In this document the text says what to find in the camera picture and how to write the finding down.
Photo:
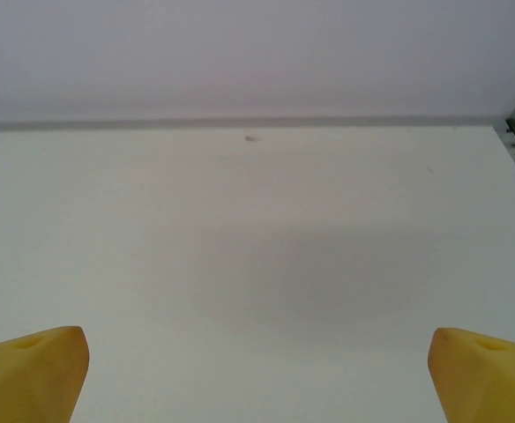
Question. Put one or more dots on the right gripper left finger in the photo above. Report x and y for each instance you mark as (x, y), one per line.
(32, 379)

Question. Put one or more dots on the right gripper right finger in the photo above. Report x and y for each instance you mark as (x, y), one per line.
(487, 383)

